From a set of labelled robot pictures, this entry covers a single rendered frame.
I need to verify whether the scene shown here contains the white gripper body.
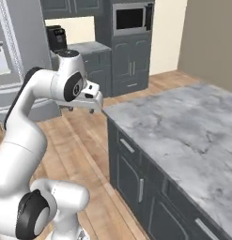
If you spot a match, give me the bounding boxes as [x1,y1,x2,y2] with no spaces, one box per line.
[55,92,104,112]

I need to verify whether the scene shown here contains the black coffee machine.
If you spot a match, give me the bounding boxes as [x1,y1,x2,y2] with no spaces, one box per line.
[45,25,69,53]

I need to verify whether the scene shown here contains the dark grey base cupboards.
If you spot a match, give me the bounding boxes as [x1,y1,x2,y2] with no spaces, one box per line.
[50,41,113,98]

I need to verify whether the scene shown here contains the dark grey island cabinet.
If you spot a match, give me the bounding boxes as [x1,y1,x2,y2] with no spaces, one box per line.
[106,114,232,240]

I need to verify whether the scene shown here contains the small dark grey drawer front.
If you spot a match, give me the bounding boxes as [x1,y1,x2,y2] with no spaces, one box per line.
[116,130,143,166]

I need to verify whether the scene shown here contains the dark grey tall cupboard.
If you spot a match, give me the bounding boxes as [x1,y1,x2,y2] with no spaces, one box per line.
[94,0,156,98]

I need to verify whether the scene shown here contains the dark grey cupboard door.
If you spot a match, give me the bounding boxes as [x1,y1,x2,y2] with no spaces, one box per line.
[116,152,145,217]
[147,196,191,240]

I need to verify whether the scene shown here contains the grey fridge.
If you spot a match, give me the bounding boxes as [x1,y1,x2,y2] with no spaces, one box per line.
[0,0,63,126]

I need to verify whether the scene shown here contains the silver microwave oven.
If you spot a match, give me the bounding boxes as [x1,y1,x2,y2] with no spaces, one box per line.
[112,2,155,38]

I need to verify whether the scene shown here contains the wide dark grey drawer front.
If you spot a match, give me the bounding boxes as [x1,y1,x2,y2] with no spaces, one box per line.
[162,177,232,240]

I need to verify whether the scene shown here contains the silver drawer handle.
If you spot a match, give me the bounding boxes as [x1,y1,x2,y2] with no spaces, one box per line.
[119,138,136,155]
[194,217,221,240]

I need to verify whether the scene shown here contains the silver door handle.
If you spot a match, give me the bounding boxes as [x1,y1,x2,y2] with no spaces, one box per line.
[138,177,146,203]

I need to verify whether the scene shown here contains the dark grey wall cupboards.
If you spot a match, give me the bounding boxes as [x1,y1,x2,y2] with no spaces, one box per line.
[39,0,113,21]

